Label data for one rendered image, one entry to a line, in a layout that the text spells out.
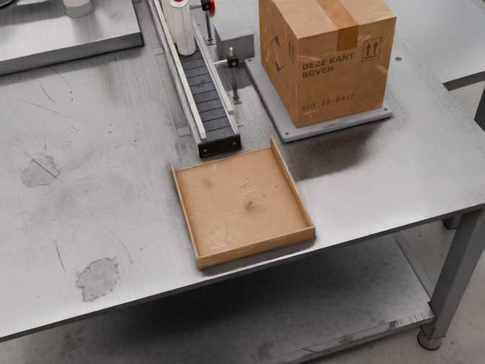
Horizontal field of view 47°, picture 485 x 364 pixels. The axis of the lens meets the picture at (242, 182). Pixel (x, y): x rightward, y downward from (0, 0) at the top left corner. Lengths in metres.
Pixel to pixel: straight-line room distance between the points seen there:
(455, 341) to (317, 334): 0.54
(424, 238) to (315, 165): 1.03
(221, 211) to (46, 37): 0.88
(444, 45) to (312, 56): 0.60
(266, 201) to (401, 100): 0.51
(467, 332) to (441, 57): 0.96
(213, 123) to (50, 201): 0.44
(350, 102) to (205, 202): 0.45
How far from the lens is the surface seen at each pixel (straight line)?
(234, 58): 1.47
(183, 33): 1.61
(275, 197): 1.29
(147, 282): 1.20
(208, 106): 1.47
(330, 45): 1.31
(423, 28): 1.87
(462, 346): 2.11
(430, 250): 2.29
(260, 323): 1.81
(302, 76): 1.33
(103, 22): 1.88
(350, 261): 1.94
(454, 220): 2.31
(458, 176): 1.40
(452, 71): 1.70
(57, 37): 1.87
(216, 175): 1.35
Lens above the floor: 1.82
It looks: 48 degrees down
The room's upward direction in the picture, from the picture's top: 5 degrees counter-clockwise
